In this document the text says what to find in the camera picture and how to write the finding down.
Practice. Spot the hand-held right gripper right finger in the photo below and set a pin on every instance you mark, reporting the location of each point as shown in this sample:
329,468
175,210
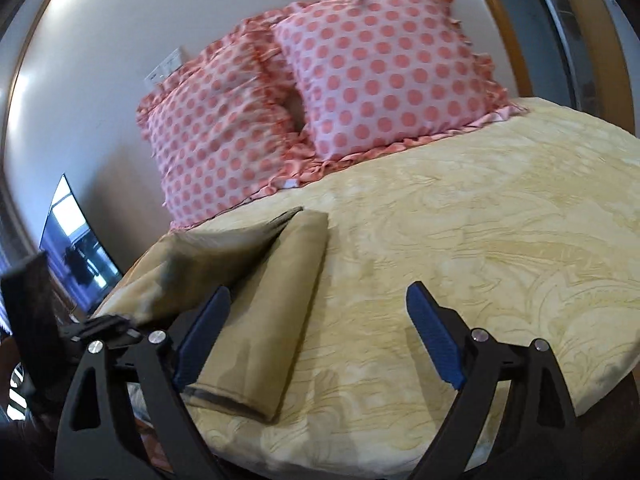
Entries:
434,337

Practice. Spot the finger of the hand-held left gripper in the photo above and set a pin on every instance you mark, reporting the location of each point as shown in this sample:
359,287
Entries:
107,331

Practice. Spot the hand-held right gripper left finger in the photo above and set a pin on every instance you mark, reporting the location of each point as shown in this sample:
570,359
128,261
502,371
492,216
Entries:
202,337

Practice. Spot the olive-tan blanket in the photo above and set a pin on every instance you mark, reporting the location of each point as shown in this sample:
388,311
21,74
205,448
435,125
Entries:
280,300

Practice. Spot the flat screen television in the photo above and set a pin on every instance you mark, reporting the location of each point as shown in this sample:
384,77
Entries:
75,245

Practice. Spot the bed with yellow patterned cover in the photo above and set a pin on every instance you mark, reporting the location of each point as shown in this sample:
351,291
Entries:
475,240

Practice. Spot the pink polka dot ruffled pillow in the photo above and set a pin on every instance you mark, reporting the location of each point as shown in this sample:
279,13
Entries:
220,130

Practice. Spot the large pink polka dot pillow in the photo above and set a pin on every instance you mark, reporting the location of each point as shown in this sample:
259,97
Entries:
385,70

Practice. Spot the wooden headboard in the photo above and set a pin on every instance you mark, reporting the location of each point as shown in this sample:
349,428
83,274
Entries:
500,25

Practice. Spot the white wall switch plate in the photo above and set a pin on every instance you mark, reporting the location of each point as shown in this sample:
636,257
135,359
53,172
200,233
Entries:
164,69

